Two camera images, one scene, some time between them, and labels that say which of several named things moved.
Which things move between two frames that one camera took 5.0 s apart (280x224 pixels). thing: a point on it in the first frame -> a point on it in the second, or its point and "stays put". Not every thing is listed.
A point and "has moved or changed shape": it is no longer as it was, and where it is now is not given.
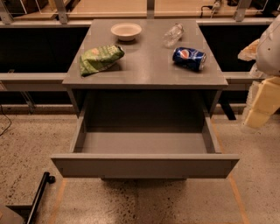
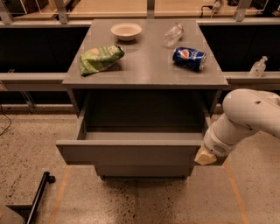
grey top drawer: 145,155 has moved or changed shape
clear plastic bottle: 171,38 stays put
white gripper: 269,53 -> 217,144
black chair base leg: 46,178 stays put
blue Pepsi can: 190,58 stays put
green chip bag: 97,59 stays put
